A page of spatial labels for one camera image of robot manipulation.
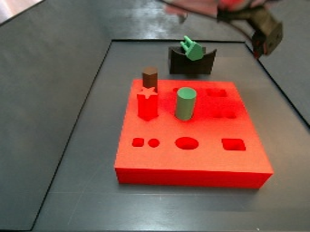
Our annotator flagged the green cylinder peg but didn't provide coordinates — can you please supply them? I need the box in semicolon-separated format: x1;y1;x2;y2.
174;87;198;121

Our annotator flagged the black curved fixture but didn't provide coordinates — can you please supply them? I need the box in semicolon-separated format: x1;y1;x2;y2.
168;46;217;74

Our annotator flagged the green three prong object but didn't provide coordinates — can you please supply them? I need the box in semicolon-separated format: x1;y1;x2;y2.
180;36;203;61

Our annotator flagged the blurred robot gripper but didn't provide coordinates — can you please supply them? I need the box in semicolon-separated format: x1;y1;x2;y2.
217;0;283;58

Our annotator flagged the red peg board block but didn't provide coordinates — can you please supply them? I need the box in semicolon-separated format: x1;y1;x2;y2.
114;79;274;189

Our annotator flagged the red star peg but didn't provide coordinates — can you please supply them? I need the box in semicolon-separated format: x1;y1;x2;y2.
136;87;159;121

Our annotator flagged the dark brown hexagonal peg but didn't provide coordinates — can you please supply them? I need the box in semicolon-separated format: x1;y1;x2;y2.
142;66;158;88

